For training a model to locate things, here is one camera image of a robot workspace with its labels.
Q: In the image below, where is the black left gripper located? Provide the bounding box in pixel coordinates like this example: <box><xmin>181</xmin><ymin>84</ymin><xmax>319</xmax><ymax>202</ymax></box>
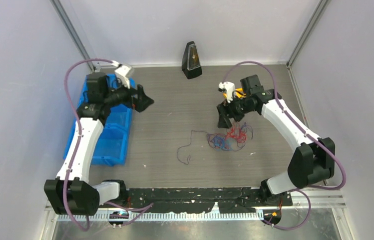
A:
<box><xmin>104</xmin><ymin>77</ymin><xmax>154</xmax><ymax>113</ymax></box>

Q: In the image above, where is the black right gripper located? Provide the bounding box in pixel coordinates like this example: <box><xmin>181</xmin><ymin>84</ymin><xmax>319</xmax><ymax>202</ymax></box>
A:
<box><xmin>216</xmin><ymin>92</ymin><xmax>254</xmax><ymax>129</ymax></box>

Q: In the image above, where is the purple thin cable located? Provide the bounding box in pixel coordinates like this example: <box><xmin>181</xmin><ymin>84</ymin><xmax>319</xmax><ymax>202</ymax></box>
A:
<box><xmin>177</xmin><ymin>122</ymin><xmax>254</xmax><ymax>166</ymax></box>

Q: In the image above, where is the red thin cable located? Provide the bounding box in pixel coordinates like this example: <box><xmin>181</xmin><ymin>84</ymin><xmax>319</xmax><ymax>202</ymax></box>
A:
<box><xmin>206</xmin><ymin>122</ymin><xmax>249</xmax><ymax>150</ymax></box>

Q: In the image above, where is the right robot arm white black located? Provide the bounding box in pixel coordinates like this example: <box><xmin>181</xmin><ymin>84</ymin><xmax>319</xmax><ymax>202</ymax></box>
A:
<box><xmin>217</xmin><ymin>75</ymin><xmax>335</xmax><ymax>205</ymax></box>

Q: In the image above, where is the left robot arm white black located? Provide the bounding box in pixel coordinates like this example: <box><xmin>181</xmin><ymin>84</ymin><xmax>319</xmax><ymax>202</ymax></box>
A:
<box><xmin>44</xmin><ymin>72</ymin><xmax>154</xmax><ymax>216</ymax></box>

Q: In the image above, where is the yellow triangular plastic piece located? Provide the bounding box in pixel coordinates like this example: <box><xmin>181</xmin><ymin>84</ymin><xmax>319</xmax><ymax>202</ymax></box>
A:
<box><xmin>222</xmin><ymin>88</ymin><xmax>246</xmax><ymax>99</ymax></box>

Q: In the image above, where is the blue plastic bin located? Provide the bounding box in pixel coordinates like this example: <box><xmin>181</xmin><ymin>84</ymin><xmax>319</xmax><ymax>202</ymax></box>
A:
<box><xmin>63</xmin><ymin>73</ymin><xmax>133</xmax><ymax>167</ymax></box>

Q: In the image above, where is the black metronome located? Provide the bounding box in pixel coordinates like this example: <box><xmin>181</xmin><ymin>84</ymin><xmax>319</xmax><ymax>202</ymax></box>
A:
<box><xmin>181</xmin><ymin>41</ymin><xmax>202</xmax><ymax>79</ymax></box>

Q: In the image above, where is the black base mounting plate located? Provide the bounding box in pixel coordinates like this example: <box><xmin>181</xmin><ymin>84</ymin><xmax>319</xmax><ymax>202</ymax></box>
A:
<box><xmin>110</xmin><ymin>186</ymin><xmax>293</xmax><ymax>214</ymax></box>

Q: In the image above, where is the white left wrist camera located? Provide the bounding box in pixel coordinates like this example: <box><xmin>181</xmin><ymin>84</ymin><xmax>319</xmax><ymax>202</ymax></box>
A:
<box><xmin>111</xmin><ymin>60</ymin><xmax>134</xmax><ymax>89</ymax></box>

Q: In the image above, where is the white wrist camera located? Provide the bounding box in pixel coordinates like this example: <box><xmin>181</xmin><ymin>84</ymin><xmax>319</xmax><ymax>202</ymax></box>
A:
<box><xmin>218</xmin><ymin>81</ymin><xmax>236</xmax><ymax>103</ymax></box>
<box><xmin>111</xmin><ymin>60</ymin><xmax>134</xmax><ymax>89</ymax></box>

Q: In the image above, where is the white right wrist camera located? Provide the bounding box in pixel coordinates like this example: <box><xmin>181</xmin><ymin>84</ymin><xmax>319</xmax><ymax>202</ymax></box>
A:
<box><xmin>218</xmin><ymin>81</ymin><xmax>236</xmax><ymax>103</ymax></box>

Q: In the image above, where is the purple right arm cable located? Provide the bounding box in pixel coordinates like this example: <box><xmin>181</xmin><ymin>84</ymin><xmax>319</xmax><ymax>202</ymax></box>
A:
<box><xmin>222</xmin><ymin>60</ymin><xmax>347</xmax><ymax>231</ymax></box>

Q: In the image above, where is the perforated metal rail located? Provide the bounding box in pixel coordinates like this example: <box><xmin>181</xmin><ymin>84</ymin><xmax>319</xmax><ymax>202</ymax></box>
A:
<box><xmin>57</xmin><ymin>211</ymin><xmax>267</xmax><ymax>222</ymax></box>

